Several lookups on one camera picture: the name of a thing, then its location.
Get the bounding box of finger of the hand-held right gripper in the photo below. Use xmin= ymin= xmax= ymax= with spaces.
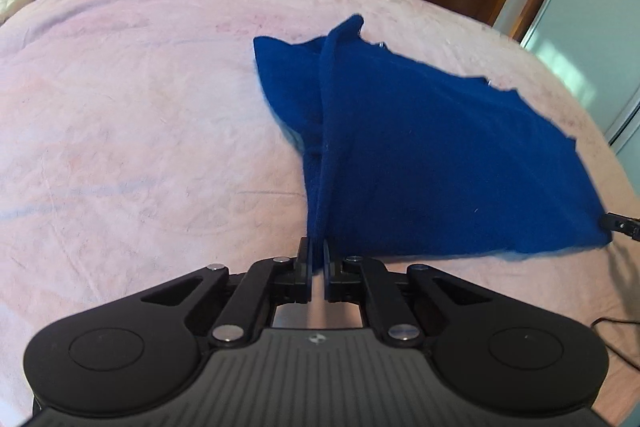
xmin=601 ymin=212 xmax=640 ymax=242

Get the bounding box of white sliding wardrobe door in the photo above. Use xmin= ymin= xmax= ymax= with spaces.
xmin=519 ymin=0 xmax=640 ymax=154

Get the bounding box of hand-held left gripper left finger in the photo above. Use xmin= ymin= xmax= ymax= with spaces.
xmin=141 ymin=237 xmax=320 ymax=349

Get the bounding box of black cable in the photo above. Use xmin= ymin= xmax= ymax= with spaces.
xmin=589 ymin=316 xmax=640 ymax=369

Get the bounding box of pink blanket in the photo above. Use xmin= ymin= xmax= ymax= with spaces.
xmin=0 ymin=0 xmax=640 ymax=427

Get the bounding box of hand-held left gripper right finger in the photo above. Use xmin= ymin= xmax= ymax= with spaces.
xmin=323 ymin=240 xmax=501 ymax=349

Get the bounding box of dark blue small garment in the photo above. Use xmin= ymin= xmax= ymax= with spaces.
xmin=252 ymin=14 xmax=612 ymax=259

